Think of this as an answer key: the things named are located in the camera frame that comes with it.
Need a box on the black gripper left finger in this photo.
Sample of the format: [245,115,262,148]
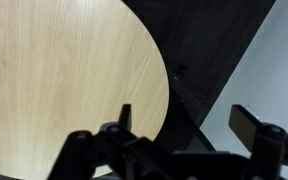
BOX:
[118,104,132,131]

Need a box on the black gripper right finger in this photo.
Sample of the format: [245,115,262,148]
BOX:
[229,104,262,152]

